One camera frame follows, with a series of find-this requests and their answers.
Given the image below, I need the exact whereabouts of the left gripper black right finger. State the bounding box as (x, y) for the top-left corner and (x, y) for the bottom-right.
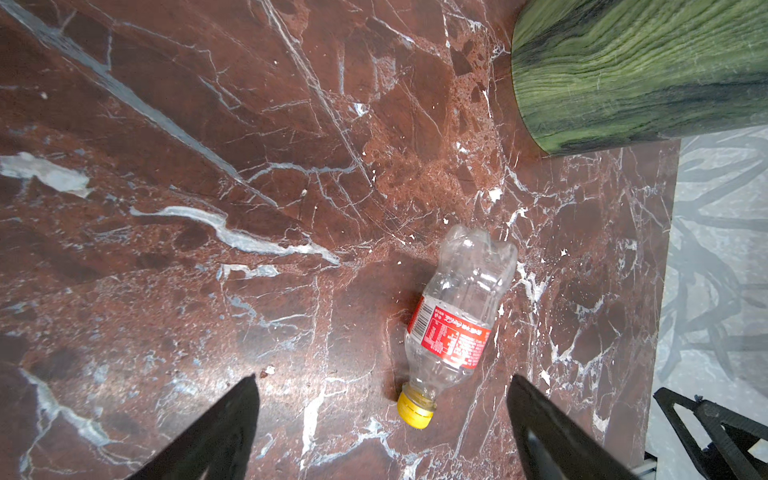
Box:
(506, 374), (636, 479)

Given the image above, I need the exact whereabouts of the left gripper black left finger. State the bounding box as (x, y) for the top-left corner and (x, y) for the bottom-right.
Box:
(131, 375), (260, 479)

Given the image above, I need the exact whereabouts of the clear bottle red label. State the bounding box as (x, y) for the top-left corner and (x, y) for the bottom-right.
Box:
(397, 225), (518, 429)

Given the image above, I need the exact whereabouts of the black camera tripod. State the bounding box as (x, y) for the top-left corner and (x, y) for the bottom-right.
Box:
(653, 387), (767, 479)

